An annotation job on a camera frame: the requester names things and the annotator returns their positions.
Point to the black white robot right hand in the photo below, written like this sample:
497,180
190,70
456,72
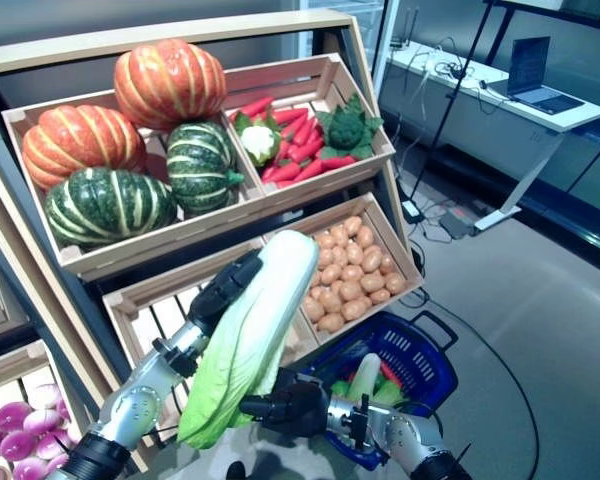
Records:
295,405

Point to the black white robot left hand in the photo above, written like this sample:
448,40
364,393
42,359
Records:
225,295

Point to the green white napa cabbage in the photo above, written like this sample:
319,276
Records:
390,393
260,325
366,370

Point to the blue plastic shopping basket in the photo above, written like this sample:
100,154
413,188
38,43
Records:
432,375

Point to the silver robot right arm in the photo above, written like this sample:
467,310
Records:
405,435

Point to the light green round vegetable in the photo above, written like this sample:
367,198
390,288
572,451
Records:
339,389

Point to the wooden crate with slatted bottom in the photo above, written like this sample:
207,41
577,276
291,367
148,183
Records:
155,285

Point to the wooden crate of pumpkins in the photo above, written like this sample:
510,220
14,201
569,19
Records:
205,225

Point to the tan potato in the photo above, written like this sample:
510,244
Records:
352,272
380,296
386,265
372,282
330,299
312,307
351,290
330,322
331,274
356,309
395,282
372,260

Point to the red orange carrot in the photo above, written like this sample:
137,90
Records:
337,162
387,371
285,150
310,150
282,172
257,106
310,170
290,116
302,131

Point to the green striped pumpkin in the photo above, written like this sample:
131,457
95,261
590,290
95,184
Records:
200,167
110,205

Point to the wooden crate of carrots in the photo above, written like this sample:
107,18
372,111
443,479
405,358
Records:
330,179

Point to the white cauliflower green leaves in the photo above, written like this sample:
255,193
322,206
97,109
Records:
257,140

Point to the wooden crate of potatoes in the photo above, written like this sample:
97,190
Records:
390,240

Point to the grey power adapter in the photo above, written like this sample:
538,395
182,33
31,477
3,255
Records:
411,211

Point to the green broccoli head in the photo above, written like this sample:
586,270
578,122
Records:
347,127

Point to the orange striped pumpkin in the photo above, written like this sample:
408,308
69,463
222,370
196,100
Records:
170,85
80,145

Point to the grey floor box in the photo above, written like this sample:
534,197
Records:
457,222

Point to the wooden produce display stand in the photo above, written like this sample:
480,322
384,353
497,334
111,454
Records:
180,40

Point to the white desk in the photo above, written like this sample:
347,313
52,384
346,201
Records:
480,105

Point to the black tripod stand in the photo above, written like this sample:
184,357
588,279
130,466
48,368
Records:
460,75

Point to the open grey laptop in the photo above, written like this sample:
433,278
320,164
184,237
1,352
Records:
535,75

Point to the dark metal rack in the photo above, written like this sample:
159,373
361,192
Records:
555,10

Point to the glass door white frame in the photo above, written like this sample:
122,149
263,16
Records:
380,30

